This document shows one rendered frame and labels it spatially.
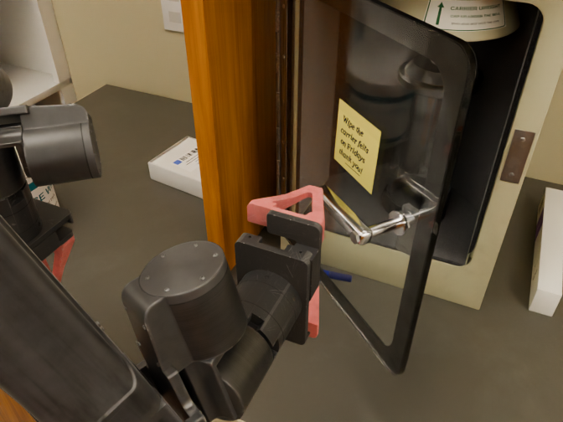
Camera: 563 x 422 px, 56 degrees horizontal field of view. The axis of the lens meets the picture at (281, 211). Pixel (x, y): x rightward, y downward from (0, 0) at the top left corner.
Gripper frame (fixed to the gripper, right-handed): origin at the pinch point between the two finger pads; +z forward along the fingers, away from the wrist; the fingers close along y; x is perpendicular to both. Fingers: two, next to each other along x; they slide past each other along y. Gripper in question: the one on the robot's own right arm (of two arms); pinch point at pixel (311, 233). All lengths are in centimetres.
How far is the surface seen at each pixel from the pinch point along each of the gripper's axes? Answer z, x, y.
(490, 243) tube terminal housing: 22.4, -17.0, -12.9
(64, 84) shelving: 63, 98, -28
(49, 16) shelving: 63, 98, -9
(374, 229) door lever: 2.1, -5.7, 0.9
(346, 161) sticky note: 10.7, 0.2, 2.1
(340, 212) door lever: 2.9, -1.9, 1.1
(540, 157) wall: 66, -23, -22
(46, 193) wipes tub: 10, 50, -17
